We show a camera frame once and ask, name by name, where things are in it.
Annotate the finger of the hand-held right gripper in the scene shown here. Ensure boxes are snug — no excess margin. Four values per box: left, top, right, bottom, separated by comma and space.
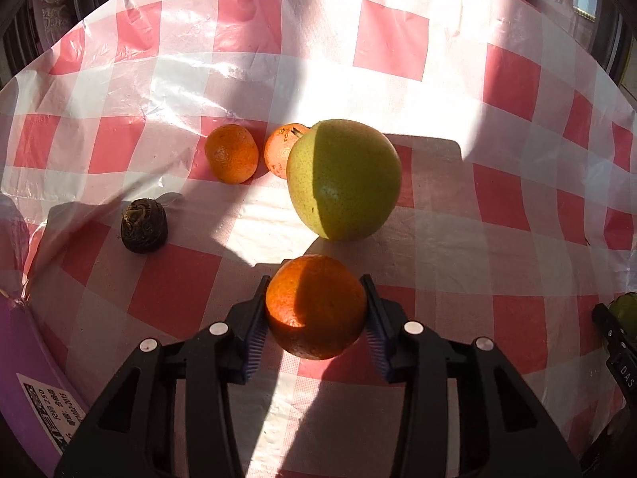
592, 303, 637, 395

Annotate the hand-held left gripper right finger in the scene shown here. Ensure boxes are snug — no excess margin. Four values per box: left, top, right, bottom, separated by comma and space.
359, 274, 583, 478

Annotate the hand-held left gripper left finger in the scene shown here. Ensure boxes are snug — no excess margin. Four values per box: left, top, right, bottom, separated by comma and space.
54, 275, 272, 478

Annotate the small green fruit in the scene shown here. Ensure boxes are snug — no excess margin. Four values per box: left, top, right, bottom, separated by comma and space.
610, 292, 637, 332

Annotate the large orange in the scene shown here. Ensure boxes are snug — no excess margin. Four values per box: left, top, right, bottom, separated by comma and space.
265, 254, 369, 360

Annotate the red white checkered tablecloth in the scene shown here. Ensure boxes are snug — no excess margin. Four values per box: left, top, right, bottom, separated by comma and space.
0, 0, 637, 478

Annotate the dark brown water chestnut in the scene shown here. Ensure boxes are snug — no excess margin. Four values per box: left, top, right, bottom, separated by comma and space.
121, 198, 168, 254

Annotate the green pomelo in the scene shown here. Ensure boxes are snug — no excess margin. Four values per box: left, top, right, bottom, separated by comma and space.
287, 119, 402, 242

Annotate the small orange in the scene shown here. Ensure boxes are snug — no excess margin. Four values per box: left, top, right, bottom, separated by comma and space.
205, 124, 260, 184
264, 123, 310, 180

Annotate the purple plastic basin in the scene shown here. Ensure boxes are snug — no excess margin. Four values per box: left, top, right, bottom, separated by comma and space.
0, 293, 91, 465

